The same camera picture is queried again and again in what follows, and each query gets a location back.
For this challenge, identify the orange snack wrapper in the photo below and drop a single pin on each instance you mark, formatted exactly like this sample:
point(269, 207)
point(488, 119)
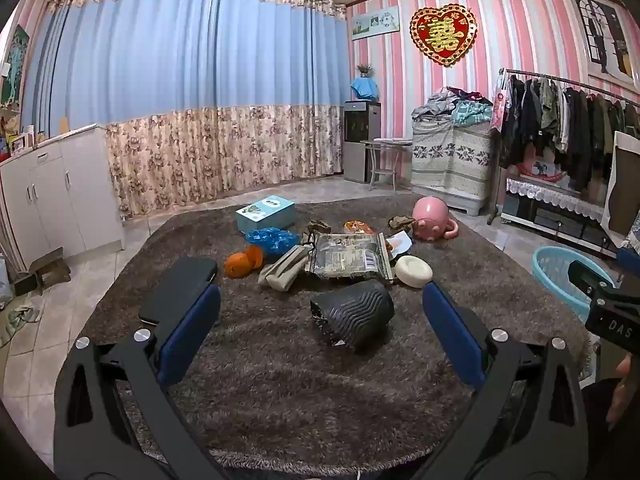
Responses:
point(359, 227)

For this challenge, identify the pile of clothes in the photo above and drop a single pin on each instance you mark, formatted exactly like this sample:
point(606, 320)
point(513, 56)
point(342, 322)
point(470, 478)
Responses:
point(450, 105)

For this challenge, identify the white round lid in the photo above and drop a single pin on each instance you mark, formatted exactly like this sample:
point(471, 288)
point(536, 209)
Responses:
point(414, 271)

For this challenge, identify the grey water dispenser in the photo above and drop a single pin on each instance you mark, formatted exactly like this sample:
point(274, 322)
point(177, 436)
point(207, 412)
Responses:
point(360, 145)

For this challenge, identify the blue cloth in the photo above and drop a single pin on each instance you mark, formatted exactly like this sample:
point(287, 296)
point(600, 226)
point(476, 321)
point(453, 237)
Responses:
point(364, 88)

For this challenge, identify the beige sock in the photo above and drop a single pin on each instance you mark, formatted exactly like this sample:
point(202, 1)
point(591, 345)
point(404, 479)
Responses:
point(285, 270)

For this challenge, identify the row of hanging dark clothes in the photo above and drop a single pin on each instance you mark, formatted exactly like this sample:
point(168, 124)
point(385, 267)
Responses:
point(575, 125)

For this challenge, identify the brown crumpled wrapper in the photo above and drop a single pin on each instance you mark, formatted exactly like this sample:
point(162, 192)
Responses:
point(315, 232)
point(402, 223)

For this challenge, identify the landscape wall picture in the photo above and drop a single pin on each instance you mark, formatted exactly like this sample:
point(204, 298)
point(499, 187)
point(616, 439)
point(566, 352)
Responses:
point(375, 22)

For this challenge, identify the black ribbed cup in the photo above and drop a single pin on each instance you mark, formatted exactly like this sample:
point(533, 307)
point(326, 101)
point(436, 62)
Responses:
point(357, 315)

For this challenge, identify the silver snack packet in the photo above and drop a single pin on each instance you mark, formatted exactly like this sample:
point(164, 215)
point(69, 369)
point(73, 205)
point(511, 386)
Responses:
point(345, 257)

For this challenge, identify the cloth-covered cabinet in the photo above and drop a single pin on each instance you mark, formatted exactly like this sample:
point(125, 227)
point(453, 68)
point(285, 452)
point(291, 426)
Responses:
point(450, 165)

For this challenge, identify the person's right hand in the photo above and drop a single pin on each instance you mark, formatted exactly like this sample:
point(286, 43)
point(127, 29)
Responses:
point(621, 390)

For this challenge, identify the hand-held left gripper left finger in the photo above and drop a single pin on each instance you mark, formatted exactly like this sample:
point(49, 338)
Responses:
point(192, 335)

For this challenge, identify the green wall poster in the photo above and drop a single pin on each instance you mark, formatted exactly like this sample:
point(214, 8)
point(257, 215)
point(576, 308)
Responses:
point(17, 60)

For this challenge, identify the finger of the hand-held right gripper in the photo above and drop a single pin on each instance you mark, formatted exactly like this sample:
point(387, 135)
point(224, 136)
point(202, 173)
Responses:
point(587, 277)

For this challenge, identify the red heart wall decoration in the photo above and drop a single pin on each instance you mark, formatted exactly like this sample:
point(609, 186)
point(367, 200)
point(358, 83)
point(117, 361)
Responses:
point(442, 35)

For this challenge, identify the pink printed box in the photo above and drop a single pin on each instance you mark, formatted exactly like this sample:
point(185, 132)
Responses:
point(542, 169)

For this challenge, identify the cardboard piece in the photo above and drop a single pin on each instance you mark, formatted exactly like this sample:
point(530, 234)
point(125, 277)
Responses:
point(47, 270)

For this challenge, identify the person's right forearm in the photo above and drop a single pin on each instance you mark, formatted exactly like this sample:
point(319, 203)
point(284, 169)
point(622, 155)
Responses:
point(600, 435)

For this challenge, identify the blue and floral curtain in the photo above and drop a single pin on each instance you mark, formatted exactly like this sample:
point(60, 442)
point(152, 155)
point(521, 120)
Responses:
point(175, 60)

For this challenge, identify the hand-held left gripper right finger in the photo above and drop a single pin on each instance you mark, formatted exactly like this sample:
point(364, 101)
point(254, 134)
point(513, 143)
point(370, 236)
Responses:
point(452, 330)

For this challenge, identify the brown chair with white trim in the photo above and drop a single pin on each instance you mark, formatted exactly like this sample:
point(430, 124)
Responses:
point(625, 190)

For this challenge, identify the pink pig pot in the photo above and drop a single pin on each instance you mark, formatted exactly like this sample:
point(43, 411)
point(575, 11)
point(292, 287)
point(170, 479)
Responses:
point(430, 217)

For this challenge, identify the blue plastic basket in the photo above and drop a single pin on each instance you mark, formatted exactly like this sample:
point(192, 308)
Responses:
point(550, 270)

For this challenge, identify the black and white wall poster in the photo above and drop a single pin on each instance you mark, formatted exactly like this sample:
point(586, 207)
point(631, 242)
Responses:
point(600, 35)

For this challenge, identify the blue plastic bag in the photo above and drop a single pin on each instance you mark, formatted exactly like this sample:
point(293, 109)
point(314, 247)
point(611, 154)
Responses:
point(272, 241)

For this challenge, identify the pink hanging bag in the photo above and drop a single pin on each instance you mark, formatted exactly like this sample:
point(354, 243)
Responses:
point(500, 105)

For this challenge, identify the grey floor cloth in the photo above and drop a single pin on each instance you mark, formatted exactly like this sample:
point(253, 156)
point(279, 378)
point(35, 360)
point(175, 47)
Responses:
point(17, 325)

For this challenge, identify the metal clothes rack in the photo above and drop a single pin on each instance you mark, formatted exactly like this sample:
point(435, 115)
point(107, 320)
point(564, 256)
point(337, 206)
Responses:
point(550, 78)

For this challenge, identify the teal cardboard box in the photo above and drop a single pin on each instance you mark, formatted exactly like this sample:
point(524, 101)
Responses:
point(265, 215)

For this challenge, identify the small potted plant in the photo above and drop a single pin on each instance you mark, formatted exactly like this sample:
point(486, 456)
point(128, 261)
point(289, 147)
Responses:
point(365, 70)

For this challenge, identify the white cabinet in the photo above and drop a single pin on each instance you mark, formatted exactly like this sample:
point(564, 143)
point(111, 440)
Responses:
point(50, 195)

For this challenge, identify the black low cabinet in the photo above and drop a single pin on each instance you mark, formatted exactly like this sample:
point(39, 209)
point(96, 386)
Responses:
point(555, 225)

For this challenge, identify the small metal table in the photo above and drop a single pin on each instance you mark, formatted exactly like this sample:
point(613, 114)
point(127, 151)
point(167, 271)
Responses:
point(387, 144)

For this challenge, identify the white lace cloth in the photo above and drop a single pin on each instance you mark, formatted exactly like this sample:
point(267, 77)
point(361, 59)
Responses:
point(550, 196)

